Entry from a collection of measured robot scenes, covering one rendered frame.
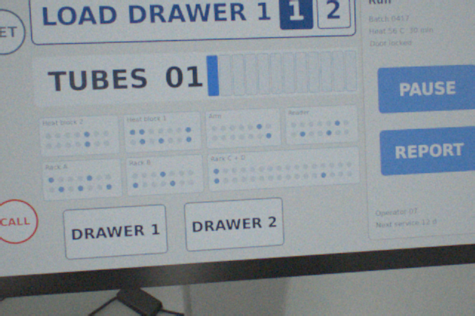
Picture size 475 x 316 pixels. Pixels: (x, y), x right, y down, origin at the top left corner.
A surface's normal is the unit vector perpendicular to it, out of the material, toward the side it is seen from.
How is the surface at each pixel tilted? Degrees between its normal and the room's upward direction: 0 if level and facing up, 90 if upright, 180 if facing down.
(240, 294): 90
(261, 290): 90
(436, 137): 50
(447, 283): 0
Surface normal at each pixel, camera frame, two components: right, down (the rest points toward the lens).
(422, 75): 0.09, 0.04
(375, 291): 0.02, -0.74
